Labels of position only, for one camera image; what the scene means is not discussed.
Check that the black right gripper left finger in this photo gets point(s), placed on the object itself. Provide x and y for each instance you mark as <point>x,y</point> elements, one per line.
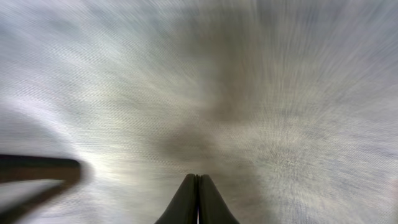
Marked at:
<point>183,208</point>

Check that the medium blue denim jeans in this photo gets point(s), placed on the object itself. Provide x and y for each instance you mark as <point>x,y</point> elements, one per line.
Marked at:
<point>289,106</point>

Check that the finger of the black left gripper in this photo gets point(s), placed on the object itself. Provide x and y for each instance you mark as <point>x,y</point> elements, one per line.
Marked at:
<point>28,182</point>

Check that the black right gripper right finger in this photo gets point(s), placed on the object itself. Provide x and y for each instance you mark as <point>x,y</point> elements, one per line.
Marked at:
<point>212,209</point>

